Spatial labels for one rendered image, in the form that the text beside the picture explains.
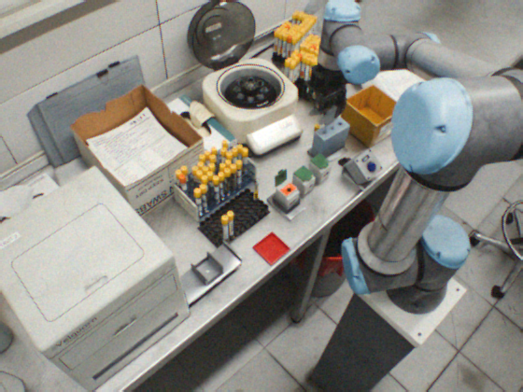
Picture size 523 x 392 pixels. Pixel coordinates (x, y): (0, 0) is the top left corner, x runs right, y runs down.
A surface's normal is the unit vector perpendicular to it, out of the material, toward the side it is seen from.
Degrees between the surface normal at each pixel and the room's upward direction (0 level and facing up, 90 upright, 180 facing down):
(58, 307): 0
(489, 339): 0
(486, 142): 68
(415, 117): 83
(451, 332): 0
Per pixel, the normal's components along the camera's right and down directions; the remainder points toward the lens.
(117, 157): 0.04, -0.58
